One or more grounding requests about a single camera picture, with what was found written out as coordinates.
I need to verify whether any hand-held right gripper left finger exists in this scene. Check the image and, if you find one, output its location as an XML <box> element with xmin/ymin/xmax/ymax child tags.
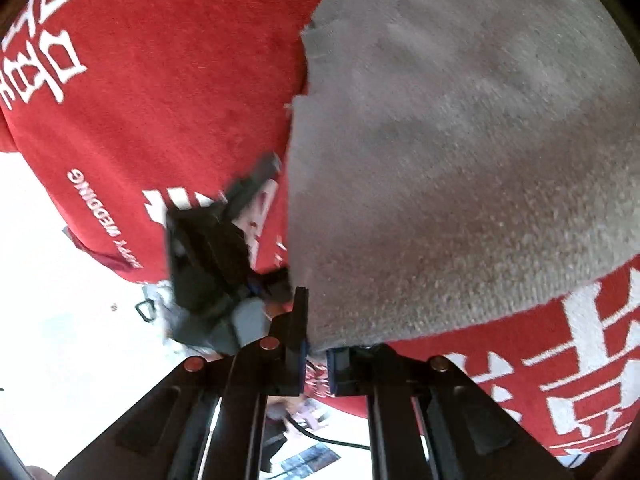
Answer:
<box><xmin>55</xmin><ymin>287</ymin><xmax>309</xmax><ymax>480</ymax></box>

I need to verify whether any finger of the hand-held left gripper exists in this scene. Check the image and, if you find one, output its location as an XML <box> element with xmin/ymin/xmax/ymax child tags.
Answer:
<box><xmin>249</xmin><ymin>268</ymin><xmax>294</xmax><ymax>315</ymax></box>
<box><xmin>225</xmin><ymin>152</ymin><xmax>282</xmax><ymax>212</ymax></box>

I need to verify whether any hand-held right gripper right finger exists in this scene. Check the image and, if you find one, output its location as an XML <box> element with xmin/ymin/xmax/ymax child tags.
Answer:
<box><xmin>325</xmin><ymin>343</ymin><xmax>576</xmax><ymax>480</ymax></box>

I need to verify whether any grey knitted sweater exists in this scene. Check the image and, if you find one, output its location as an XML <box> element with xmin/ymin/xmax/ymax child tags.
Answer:
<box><xmin>285</xmin><ymin>0</ymin><xmax>640</xmax><ymax>354</ymax></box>

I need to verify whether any red printed blanket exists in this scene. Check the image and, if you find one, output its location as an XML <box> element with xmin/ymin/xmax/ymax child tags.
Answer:
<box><xmin>0</xmin><ymin>0</ymin><xmax>640</xmax><ymax>461</ymax></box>

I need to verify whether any black cable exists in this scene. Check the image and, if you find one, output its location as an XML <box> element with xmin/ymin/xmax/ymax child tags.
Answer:
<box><xmin>284</xmin><ymin>409</ymin><xmax>372</xmax><ymax>450</ymax></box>

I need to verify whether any black loop strap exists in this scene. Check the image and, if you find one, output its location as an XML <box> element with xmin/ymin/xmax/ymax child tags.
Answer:
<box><xmin>135</xmin><ymin>297</ymin><xmax>159</xmax><ymax>324</ymax></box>

